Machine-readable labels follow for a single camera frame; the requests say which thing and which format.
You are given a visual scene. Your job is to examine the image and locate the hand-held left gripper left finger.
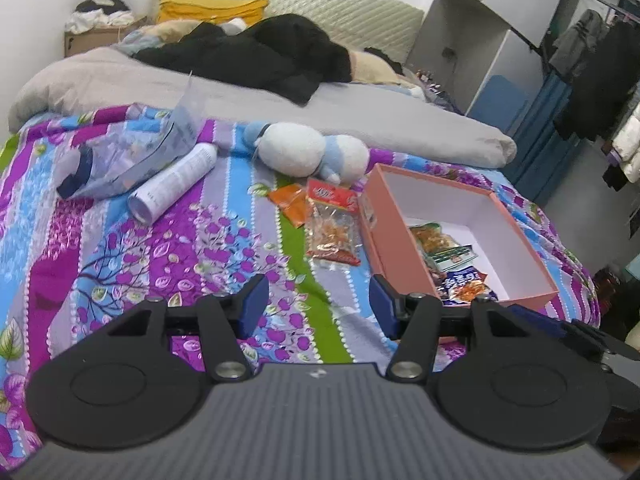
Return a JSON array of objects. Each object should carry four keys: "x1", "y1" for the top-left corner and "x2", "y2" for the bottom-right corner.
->
[{"x1": 85, "y1": 274, "x2": 271, "y2": 383}]

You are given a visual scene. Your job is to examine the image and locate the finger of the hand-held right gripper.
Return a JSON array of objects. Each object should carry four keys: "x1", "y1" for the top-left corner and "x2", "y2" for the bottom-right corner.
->
[{"x1": 509, "y1": 306, "x2": 626, "y2": 361}]

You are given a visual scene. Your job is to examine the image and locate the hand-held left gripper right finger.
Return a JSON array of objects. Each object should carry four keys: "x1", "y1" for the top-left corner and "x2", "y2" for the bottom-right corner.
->
[{"x1": 368, "y1": 274, "x2": 541, "y2": 383}]

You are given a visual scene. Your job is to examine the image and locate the pink cardboard box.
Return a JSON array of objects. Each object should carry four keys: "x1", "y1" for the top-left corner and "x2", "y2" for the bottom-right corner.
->
[{"x1": 360, "y1": 162, "x2": 560, "y2": 343}]

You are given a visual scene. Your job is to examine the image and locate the purple blue packet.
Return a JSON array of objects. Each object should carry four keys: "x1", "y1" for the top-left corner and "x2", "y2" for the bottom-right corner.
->
[{"x1": 442, "y1": 267, "x2": 490, "y2": 307}]

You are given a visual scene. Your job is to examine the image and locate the yellow green packet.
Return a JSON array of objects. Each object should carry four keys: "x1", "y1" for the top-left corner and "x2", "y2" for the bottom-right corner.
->
[{"x1": 409, "y1": 222, "x2": 461, "y2": 256}]

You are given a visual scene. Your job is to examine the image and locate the green white packet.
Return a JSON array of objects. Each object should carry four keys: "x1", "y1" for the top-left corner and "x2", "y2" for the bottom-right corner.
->
[{"x1": 431, "y1": 245, "x2": 478, "y2": 267}]

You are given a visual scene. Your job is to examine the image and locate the red label clear packet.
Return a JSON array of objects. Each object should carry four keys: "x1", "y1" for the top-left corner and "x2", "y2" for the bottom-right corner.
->
[{"x1": 305, "y1": 178, "x2": 362, "y2": 267}]

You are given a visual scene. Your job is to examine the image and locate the orange packet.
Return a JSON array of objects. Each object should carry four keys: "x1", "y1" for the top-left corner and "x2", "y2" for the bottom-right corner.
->
[{"x1": 268, "y1": 183, "x2": 310, "y2": 229}]

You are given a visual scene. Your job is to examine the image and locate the dark brown bundle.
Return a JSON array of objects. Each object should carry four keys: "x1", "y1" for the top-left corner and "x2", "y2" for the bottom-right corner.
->
[{"x1": 592, "y1": 267, "x2": 636, "y2": 311}]

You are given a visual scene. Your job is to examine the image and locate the white cylindrical bottle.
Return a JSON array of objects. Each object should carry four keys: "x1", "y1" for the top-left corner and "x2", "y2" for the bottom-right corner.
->
[{"x1": 127, "y1": 142, "x2": 219, "y2": 224}]

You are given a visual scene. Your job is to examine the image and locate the white blue plush toy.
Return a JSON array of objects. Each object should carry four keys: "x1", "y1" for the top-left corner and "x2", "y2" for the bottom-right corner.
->
[{"x1": 243, "y1": 121, "x2": 372, "y2": 184}]

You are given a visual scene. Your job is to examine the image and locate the blue curtain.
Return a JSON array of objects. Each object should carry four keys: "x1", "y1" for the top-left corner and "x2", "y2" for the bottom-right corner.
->
[{"x1": 502, "y1": 74, "x2": 588, "y2": 206}]

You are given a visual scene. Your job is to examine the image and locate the clear plastic bag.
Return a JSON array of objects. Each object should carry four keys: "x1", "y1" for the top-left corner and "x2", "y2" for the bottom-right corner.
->
[{"x1": 56, "y1": 72, "x2": 206, "y2": 201}]

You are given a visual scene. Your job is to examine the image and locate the white hanging coat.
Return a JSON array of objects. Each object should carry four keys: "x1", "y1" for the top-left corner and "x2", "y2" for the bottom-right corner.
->
[{"x1": 612, "y1": 115, "x2": 640, "y2": 183}]

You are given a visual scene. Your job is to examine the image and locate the grey duvet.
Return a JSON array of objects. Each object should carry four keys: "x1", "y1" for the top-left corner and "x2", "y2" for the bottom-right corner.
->
[{"x1": 7, "y1": 47, "x2": 518, "y2": 171}]

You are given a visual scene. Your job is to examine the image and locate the purple patterned cloth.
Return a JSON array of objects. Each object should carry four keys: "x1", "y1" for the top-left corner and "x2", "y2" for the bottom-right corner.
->
[{"x1": 420, "y1": 82, "x2": 468, "y2": 113}]

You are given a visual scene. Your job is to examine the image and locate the cream pillow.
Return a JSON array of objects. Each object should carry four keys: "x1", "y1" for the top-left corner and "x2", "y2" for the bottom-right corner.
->
[{"x1": 350, "y1": 50, "x2": 401, "y2": 85}]

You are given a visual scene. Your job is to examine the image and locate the black hanging coat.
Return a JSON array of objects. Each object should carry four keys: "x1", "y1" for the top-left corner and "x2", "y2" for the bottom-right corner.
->
[{"x1": 552, "y1": 20, "x2": 640, "y2": 142}]

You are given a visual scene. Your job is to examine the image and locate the black cloth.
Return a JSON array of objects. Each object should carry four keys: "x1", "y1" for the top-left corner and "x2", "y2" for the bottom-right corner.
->
[{"x1": 364, "y1": 46, "x2": 405, "y2": 73}]

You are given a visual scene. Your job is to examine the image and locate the grey hanging jacket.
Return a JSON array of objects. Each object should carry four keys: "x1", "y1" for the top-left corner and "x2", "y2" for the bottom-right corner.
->
[{"x1": 549, "y1": 9, "x2": 606, "y2": 78}]

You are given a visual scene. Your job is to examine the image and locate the beige pillow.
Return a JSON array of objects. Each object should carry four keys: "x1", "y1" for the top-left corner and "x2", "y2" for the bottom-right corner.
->
[{"x1": 152, "y1": 20, "x2": 201, "y2": 41}]

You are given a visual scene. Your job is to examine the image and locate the light blue patterned quilt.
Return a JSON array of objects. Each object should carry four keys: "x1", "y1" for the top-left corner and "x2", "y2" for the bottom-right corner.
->
[{"x1": 117, "y1": 27, "x2": 161, "y2": 56}]

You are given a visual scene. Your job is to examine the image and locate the yellow blanket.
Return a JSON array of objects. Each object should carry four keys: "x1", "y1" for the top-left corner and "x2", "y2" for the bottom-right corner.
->
[{"x1": 159, "y1": 0, "x2": 270, "y2": 26}]

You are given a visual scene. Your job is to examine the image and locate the cream quilted headboard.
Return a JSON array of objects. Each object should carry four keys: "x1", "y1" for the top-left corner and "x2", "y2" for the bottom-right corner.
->
[{"x1": 156, "y1": 0, "x2": 426, "y2": 53}]

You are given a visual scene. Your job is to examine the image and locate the brown cardboard box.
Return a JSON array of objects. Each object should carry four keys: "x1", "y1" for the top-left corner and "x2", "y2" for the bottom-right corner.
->
[{"x1": 63, "y1": 16, "x2": 148, "y2": 58}]

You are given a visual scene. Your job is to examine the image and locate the pile of clothes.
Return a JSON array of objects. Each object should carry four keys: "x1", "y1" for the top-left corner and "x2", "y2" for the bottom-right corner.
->
[{"x1": 65, "y1": 0, "x2": 133, "y2": 33}]

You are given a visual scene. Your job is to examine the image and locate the white wall cabinet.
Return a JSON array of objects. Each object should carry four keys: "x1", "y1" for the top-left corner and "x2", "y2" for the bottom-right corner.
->
[{"x1": 405, "y1": 0, "x2": 576, "y2": 116}]

